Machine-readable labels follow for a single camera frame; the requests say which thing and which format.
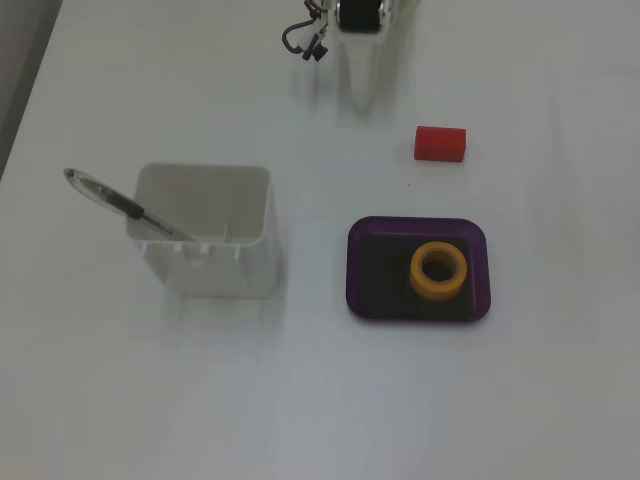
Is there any purple tray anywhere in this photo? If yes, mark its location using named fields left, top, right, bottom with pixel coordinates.
left=344, top=215, right=492, bottom=325

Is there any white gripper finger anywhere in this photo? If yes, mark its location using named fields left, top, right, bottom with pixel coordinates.
left=363, top=37, right=387, bottom=112
left=338, top=37, right=365, bottom=112

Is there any white plastic box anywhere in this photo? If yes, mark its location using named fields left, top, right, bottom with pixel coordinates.
left=125, top=162, right=281, bottom=300

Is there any yellow tape roll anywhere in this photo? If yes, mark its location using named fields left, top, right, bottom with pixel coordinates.
left=409, top=241, right=469, bottom=302

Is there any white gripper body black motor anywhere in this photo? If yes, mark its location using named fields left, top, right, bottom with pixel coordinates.
left=327, top=0, right=401, bottom=39

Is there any clear ballpoint pen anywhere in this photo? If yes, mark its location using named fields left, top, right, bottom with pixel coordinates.
left=62, top=167, right=197, bottom=242

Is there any red block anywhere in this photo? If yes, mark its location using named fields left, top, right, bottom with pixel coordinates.
left=413, top=125, right=468, bottom=164

